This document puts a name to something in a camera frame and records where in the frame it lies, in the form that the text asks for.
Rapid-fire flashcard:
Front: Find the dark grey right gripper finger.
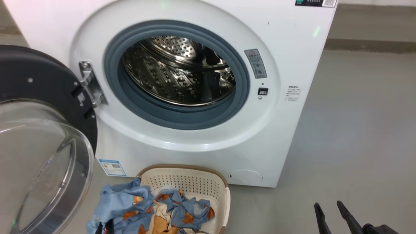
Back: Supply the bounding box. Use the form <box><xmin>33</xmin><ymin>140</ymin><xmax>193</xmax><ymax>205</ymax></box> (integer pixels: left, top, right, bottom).
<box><xmin>336</xmin><ymin>200</ymin><xmax>365</xmax><ymax>234</ymax></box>
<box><xmin>314</xmin><ymin>202</ymin><xmax>332</xmax><ymax>234</ymax></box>

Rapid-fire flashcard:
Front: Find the blue patterned garment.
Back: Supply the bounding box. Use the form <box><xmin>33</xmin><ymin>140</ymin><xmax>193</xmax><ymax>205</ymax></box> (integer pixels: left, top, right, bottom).
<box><xmin>155</xmin><ymin>189</ymin><xmax>216</xmax><ymax>234</ymax></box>
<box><xmin>86</xmin><ymin>178</ymin><xmax>155</xmax><ymax>234</ymax></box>

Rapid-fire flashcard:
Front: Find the cream and orange garment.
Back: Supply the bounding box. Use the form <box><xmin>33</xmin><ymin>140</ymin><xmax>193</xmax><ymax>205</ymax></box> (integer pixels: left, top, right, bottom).
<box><xmin>146</xmin><ymin>199</ymin><xmax>183</xmax><ymax>234</ymax></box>

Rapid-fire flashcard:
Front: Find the grey round washing machine door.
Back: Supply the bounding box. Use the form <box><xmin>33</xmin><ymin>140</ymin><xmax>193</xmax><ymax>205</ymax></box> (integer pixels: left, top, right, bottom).
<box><xmin>0</xmin><ymin>45</ymin><xmax>98</xmax><ymax>234</ymax></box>

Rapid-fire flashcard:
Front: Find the cream perforated laundry basket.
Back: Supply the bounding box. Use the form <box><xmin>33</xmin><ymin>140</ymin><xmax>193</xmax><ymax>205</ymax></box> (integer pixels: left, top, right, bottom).
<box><xmin>135</xmin><ymin>164</ymin><xmax>231</xmax><ymax>234</ymax></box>

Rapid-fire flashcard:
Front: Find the white front-load washing machine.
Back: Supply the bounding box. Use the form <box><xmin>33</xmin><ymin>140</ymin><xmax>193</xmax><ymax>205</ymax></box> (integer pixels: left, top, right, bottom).
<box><xmin>3</xmin><ymin>0</ymin><xmax>339</xmax><ymax>188</ymax></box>

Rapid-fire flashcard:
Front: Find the grey rubber door gasket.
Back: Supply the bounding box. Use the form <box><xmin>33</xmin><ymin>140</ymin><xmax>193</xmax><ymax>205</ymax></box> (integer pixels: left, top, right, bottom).
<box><xmin>103</xmin><ymin>19</ymin><xmax>251</xmax><ymax>131</ymax></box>

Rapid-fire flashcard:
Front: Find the metal door hinge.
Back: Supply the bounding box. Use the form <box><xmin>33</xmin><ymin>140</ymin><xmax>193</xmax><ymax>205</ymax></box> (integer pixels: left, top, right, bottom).
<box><xmin>79</xmin><ymin>61</ymin><xmax>109</xmax><ymax>108</ymax></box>

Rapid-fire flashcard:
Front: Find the round white filter cover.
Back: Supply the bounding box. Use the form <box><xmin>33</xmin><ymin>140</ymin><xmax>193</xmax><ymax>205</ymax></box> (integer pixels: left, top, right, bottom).
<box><xmin>227</xmin><ymin>169</ymin><xmax>263</xmax><ymax>185</ymax></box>

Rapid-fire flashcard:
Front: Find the clear printed text sticker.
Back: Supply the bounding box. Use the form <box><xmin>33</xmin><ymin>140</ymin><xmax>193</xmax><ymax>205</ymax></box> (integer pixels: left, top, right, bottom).
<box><xmin>285</xmin><ymin>85</ymin><xmax>302</xmax><ymax>102</ymax></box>

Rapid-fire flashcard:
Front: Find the grey warning sticker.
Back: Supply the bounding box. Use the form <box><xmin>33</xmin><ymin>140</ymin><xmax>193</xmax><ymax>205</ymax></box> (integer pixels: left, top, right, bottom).
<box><xmin>244</xmin><ymin>48</ymin><xmax>268</xmax><ymax>79</ymax></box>

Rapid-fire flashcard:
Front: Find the steel perforated washer drum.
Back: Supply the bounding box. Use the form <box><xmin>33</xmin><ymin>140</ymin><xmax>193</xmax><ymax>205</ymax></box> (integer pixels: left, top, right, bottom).
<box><xmin>122</xmin><ymin>35</ymin><xmax>237</xmax><ymax>107</ymax></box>

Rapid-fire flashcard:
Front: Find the blue and white energy label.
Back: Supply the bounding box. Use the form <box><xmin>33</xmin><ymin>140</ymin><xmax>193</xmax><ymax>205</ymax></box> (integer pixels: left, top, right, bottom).
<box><xmin>98</xmin><ymin>158</ymin><xmax>127</xmax><ymax>177</ymax></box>

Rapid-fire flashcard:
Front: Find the dark label with QR code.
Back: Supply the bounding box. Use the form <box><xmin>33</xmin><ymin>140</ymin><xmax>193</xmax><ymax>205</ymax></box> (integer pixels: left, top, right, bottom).
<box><xmin>295</xmin><ymin>0</ymin><xmax>338</xmax><ymax>8</ymax></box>

